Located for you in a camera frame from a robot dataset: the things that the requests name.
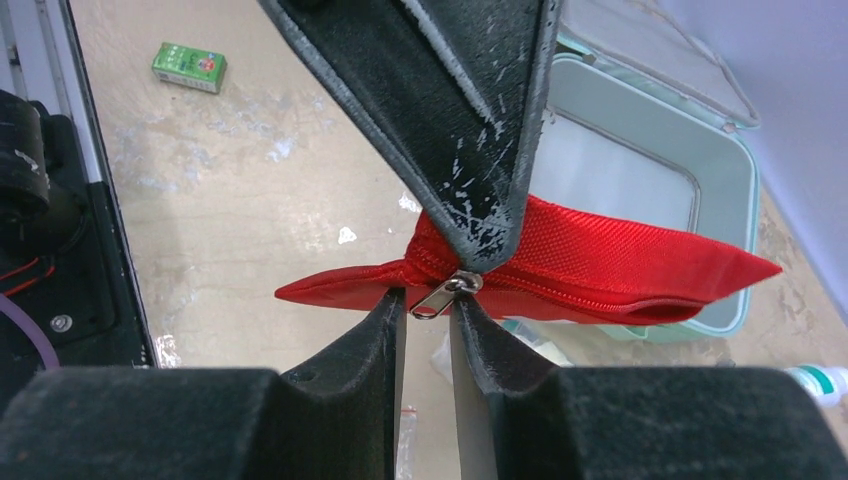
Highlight mint green storage case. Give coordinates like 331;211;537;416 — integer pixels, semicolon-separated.
503;0;762;344

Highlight small green packet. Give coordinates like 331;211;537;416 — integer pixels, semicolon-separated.
151;42;228;94

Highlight red first aid pouch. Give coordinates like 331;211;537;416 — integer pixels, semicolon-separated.
275;197;780;327

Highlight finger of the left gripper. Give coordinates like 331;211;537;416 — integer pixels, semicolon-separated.
262;0;561;274

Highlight black metal base frame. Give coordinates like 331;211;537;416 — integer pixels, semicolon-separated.
1;91;156;406

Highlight white plastic bottle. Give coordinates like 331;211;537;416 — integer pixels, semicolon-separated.
784;364;847;407

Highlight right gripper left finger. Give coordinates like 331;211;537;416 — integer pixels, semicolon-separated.
1;288;406;479

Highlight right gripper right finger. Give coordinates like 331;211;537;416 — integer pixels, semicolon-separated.
450;295;847;479

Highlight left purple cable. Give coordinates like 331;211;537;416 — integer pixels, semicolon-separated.
0;291;62;371

